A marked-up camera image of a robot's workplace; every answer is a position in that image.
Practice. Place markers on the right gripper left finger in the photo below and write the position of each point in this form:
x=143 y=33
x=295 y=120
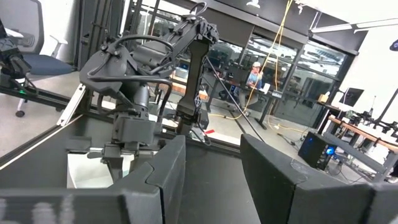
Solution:
x=77 y=205

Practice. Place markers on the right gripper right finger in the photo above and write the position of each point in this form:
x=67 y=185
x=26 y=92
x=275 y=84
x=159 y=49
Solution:
x=311 y=202

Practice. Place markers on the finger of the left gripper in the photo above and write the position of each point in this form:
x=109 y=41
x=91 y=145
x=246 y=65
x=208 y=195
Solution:
x=115 y=168
x=138 y=161

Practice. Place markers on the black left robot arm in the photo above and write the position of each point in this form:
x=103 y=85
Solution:
x=192 y=77

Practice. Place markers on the white plastic bin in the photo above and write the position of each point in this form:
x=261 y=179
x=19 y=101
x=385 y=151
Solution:
x=84 y=174

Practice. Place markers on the black computer tower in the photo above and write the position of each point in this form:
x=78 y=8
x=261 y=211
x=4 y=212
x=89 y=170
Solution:
x=314 y=151

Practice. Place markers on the red tag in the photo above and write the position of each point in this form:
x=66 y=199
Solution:
x=210 y=131

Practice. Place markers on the wooden top workbench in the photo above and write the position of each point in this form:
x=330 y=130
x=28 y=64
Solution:
x=357 y=132

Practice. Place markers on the office chair blue seat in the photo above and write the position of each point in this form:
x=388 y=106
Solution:
x=46 y=63

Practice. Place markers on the black computer monitor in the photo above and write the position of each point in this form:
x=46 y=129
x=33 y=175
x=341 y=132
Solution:
x=352 y=97

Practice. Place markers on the black office desk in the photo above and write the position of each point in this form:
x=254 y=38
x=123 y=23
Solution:
x=270 y=93

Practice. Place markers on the person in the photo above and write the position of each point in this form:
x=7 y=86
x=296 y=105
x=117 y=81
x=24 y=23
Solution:
x=255 y=77

